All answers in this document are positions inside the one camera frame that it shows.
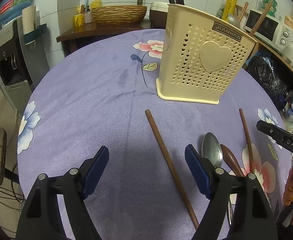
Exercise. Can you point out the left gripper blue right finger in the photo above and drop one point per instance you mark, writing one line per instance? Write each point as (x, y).
(202, 171)

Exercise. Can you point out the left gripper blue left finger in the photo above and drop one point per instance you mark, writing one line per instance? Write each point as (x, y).
(92, 170)

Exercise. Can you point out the steel spoon ornate handle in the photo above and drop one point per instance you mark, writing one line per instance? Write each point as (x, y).
(211, 150)

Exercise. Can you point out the brown chopstick crossing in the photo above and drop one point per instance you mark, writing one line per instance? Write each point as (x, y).
(261, 18)
(248, 140)

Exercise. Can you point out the dark brown chopstick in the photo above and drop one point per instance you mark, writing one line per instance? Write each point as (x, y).
(171, 167)

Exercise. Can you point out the long steel spoon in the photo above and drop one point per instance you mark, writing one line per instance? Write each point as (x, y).
(233, 20)

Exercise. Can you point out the reddish brown chopstick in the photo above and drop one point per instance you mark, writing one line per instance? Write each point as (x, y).
(243, 11)

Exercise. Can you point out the wooden shelf unit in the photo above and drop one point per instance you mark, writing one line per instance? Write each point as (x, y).
(261, 45)

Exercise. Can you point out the purple floral tablecloth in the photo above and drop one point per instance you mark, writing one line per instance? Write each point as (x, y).
(97, 96)

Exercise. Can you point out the black plastic bag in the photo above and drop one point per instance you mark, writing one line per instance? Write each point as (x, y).
(262, 68)

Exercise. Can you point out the beige perforated utensil holder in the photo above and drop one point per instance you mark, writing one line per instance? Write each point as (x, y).
(201, 56)

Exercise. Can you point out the white microwave oven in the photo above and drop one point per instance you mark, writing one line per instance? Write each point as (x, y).
(272, 32)

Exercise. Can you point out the dark wooden sink table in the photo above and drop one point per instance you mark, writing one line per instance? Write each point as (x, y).
(78, 37)

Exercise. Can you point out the grey water dispenser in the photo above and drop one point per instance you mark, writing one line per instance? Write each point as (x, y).
(23, 61)

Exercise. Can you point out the yellow mug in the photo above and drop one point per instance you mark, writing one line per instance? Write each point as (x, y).
(79, 20)

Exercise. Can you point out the yellow cylindrical box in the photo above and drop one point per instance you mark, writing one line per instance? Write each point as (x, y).
(229, 9)

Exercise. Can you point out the woven basket sink basin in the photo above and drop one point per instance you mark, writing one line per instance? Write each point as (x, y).
(118, 14)

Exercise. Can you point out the white brown rice cooker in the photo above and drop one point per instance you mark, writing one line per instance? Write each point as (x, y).
(158, 15)

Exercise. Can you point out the yellow soap dispenser bottle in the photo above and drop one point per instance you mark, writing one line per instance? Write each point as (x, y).
(96, 4)

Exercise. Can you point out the blue water jug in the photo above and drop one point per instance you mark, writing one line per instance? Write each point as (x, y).
(10, 9)

